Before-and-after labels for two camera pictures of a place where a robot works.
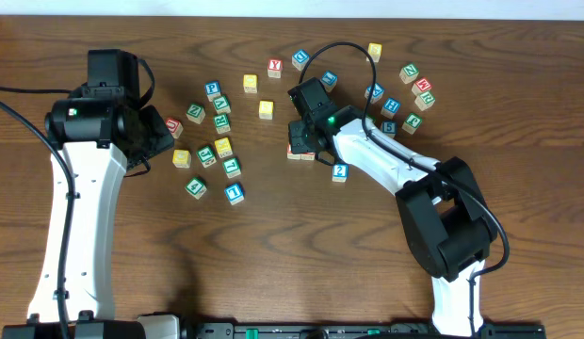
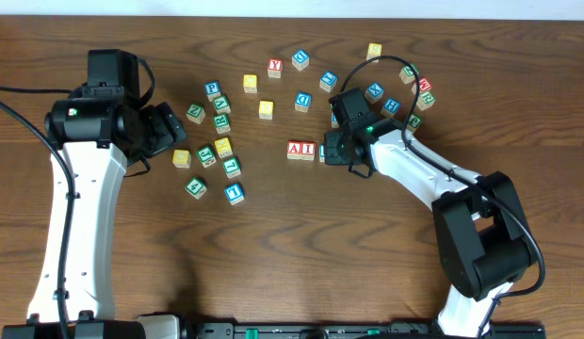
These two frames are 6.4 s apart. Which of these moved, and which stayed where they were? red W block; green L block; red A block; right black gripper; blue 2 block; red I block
Moved: right black gripper; blue 2 block
Stayed: red I block; red A block; green L block; red W block
